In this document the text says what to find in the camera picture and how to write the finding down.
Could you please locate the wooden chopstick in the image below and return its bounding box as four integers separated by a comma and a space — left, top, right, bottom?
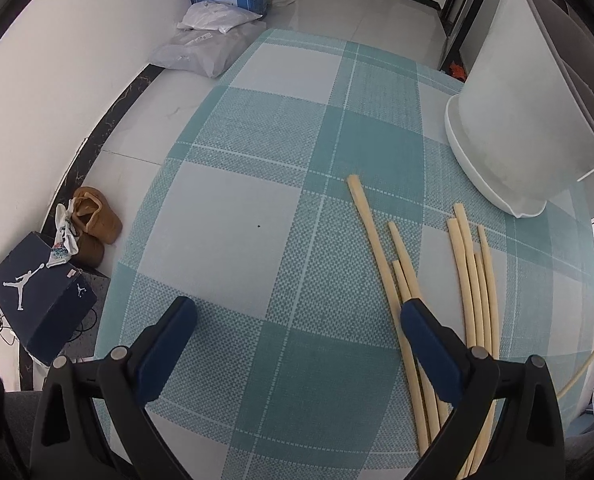
346, 174, 429, 455
452, 202, 497, 480
391, 260, 449, 440
388, 221, 441, 441
477, 224, 500, 359
447, 218, 476, 347

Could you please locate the navy jordan shoe box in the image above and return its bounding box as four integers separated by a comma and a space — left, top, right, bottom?
0, 232, 97, 365

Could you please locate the white sock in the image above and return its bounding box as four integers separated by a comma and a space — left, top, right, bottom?
45, 200, 79, 269

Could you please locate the brown shoe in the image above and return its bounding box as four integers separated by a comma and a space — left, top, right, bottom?
71, 186, 122, 268

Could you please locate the teal plaid tablecloth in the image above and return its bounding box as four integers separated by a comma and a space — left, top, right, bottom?
96, 29, 594, 479

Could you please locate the white utensil holder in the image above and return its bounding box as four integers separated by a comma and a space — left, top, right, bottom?
445, 0, 594, 218

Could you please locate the grey plastic parcel bag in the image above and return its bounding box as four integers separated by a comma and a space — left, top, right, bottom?
148, 22, 267, 78

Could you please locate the black open door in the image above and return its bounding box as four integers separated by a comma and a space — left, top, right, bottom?
438, 0, 500, 73

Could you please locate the white plastic parcel bag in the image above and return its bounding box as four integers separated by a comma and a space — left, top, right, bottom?
177, 1, 262, 34

